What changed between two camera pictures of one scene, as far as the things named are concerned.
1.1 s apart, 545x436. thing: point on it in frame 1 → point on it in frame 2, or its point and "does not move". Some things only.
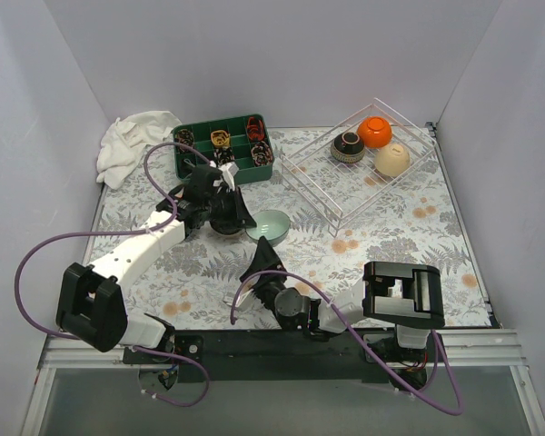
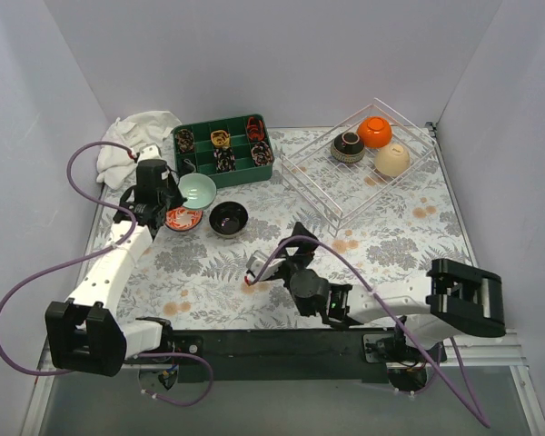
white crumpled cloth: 124,141 does not move
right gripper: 262,281 → 295,255
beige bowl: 392,160 does not move
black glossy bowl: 227,227 does not move
